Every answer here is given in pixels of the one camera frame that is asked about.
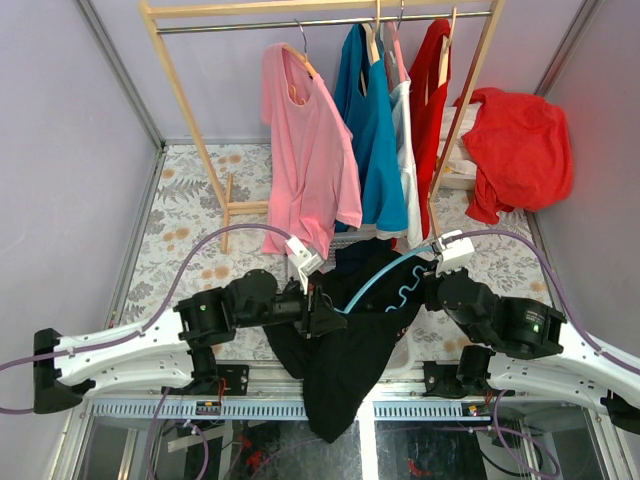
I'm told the wooden hanger under blue shirt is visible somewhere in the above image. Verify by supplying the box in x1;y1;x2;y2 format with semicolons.
359;1;381;97

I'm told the white plastic laundry basket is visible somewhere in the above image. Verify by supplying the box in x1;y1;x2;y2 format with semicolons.
322;230;416;379

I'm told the white slotted cable duct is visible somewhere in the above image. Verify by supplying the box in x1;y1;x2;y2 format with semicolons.
90;399;491;422

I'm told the pink t-shirt on hanger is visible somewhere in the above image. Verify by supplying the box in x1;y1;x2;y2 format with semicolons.
261;43;363;258

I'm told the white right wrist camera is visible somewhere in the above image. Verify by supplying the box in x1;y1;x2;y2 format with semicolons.
431;230;475;277

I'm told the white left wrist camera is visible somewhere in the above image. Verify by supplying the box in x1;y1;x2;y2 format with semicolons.
285;236;325;294

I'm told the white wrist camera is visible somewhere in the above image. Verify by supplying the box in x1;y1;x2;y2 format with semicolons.
285;236;325;294
431;230;475;277

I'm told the white and pink hung shirt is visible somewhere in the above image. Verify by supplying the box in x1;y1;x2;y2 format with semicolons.
380;22;423;248

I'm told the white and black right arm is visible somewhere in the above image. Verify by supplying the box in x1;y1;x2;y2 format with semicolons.
422;269;639;434

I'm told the wooden hanger under red shirt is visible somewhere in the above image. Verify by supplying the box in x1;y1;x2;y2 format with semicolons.
437;6;458;88

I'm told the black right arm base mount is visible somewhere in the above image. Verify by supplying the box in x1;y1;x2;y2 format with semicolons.
423;345;494;399

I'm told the red t-shirt on hanger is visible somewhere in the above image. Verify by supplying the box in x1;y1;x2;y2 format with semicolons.
409;19;451;239

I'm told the blue t-shirt on hanger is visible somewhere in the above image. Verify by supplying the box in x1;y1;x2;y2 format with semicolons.
333;24;408;233

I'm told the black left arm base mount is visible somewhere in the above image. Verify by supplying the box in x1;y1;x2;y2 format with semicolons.
187;347;250;397

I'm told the blue plastic hanger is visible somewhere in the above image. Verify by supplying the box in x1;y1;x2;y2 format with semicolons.
333;247;441;315

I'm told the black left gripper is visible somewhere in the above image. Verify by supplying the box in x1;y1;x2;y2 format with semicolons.
238;276;349;342

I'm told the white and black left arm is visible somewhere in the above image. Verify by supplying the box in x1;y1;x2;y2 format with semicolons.
33;269;347;414

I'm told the floral patterned floor mat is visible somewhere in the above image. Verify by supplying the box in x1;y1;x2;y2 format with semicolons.
112;144;552;362

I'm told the wooden hanger under pink shirt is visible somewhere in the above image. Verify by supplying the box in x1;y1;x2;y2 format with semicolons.
283;19;317;80

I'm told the black printed t-shirt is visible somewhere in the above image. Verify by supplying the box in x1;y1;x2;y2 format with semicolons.
263;256;434;443

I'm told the red cloth pile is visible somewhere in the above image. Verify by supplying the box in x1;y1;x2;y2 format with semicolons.
462;87;574;225

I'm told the wooden clothes rack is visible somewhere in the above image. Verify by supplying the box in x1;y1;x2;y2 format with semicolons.
138;0;507;254

